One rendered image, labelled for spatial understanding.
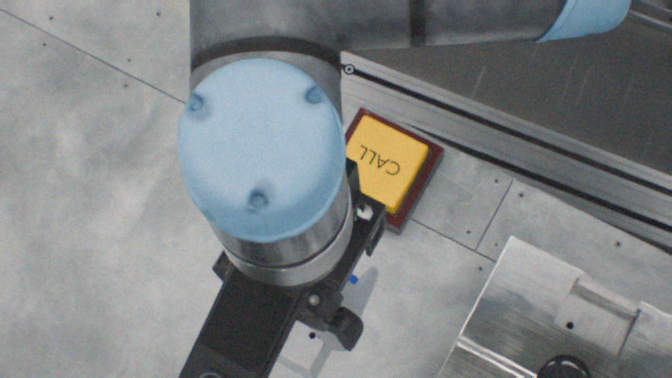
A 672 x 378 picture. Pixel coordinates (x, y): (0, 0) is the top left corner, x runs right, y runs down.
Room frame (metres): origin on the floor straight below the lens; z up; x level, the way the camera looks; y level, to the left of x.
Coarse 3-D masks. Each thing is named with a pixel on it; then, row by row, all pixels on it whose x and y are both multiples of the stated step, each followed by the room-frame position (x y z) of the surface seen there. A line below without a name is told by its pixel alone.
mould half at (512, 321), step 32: (512, 256) 0.22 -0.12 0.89; (544, 256) 0.22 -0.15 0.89; (512, 288) 0.20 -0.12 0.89; (544, 288) 0.19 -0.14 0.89; (480, 320) 0.18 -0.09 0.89; (512, 320) 0.18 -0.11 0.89; (544, 320) 0.17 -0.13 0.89; (640, 320) 0.16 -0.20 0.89; (480, 352) 0.16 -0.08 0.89; (512, 352) 0.15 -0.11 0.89; (544, 352) 0.15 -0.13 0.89; (576, 352) 0.14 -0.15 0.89; (608, 352) 0.14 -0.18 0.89; (640, 352) 0.14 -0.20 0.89
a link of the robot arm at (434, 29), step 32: (416, 0) 0.27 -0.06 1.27; (448, 0) 0.27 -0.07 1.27; (480, 0) 0.26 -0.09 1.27; (512, 0) 0.26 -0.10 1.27; (544, 0) 0.26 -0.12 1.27; (576, 0) 0.25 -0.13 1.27; (608, 0) 0.25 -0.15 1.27; (416, 32) 0.26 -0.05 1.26; (448, 32) 0.26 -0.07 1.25; (480, 32) 0.25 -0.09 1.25; (512, 32) 0.25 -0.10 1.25; (544, 32) 0.25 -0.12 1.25; (576, 32) 0.25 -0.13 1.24
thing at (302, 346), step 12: (360, 216) 0.26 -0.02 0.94; (300, 324) 0.19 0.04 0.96; (288, 336) 0.18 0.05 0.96; (300, 336) 0.18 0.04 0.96; (312, 336) 0.18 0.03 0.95; (288, 348) 0.17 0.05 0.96; (300, 348) 0.17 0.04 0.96; (312, 348) 0.17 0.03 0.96; (324, 348) 0.17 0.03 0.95; (288, 360) 0.17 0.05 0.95; (300, 360) 0.16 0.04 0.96; (312, 360) 0.16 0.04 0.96; (324, 360) 0.17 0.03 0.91; (300, 372) 0.16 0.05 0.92; (312, 372) 0.16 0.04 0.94
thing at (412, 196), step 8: (360, 112) 0.38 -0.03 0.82; (368, 112) 0.38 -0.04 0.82; (376, 120) 0.37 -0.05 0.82; (384, 120) 0.37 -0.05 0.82; (352, 128) 0.37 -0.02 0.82; (392, 128) 0.36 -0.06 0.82; (400, 128) 0.36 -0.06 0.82; (408, 136) 0.35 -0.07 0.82; (416, 136) 0.35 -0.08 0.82; (424, 144) 0.35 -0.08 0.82; (432, 144) 0.34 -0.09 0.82; (432, 152) 0.34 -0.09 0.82; (440, 152) 0.34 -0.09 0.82; (432, 160) 0.33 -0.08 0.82; (424, 168) 0.32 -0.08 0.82; (432, 168) 0.32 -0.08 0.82; (424, 176) 0.32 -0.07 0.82; (416, 184) 0.31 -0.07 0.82; (416, 192) 0.31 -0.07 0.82; (408, 200) 0.30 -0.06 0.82; (408, 208) 0.29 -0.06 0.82; (400, 216) 0.29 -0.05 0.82; (392, 224) 0.28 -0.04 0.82; (400, 224) 0.28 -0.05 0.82
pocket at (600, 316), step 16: (576, 288) 0.20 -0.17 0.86; (592, 288) 0.19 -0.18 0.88; (576, 304) 0.18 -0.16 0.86; (592, 304) 0.18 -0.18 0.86; (608, 304) 0.18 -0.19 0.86; (624, 304) 0.17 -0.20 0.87; (560, 320) 0.17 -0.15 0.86; (576, 320) 0.17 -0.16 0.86; (592, 320) 0.17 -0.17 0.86; (608, 320) 0.17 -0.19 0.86; (624, 320) 0.16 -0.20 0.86; (592, 336) 0.16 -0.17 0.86; (608, 336) 0.16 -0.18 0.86; (624, 336) 0.15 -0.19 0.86
